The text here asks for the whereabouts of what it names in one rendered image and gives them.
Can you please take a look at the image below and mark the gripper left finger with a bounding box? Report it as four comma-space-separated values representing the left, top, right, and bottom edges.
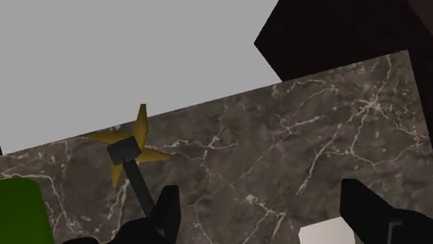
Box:
62, 184, 182, 244

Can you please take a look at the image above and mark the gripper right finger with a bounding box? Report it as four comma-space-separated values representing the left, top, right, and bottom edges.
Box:
339, 178, 433, 244

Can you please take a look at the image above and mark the green block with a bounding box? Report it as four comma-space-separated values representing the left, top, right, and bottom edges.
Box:
0, 177, 56, 244

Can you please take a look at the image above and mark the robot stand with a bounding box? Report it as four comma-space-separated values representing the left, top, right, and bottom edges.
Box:
253, 0, 433, 150

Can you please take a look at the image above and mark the yellow star with grey handle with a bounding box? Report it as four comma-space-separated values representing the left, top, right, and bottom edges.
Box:
83, 103, 173, 219

